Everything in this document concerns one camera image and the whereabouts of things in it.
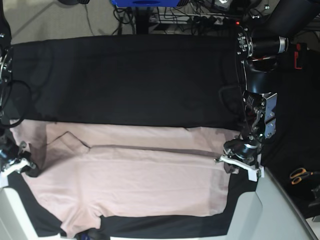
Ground white chair left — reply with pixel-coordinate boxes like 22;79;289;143
0;187;61;240

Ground pink T-shirt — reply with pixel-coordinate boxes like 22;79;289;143
9;120;256;239

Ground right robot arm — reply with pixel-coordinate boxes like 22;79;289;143
0;1;39;188

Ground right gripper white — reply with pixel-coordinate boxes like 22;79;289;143
0;141;41;188

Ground red black clamp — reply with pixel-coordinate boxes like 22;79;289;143
294;43;308;70

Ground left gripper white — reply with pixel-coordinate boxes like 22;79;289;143
214;138;266;182

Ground white chair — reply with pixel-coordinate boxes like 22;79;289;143
0;187;61;240
226;169;317;240

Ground black table cloth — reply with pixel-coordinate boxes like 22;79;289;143
0;34;320;237

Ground orange handled scissors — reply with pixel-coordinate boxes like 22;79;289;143
289;167;320;185

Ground blue box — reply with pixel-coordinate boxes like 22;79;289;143
111;0;180;8

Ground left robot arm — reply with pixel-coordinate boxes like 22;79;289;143
217;0;320;182

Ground white chair right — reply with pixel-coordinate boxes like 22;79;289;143
226;169;317;240

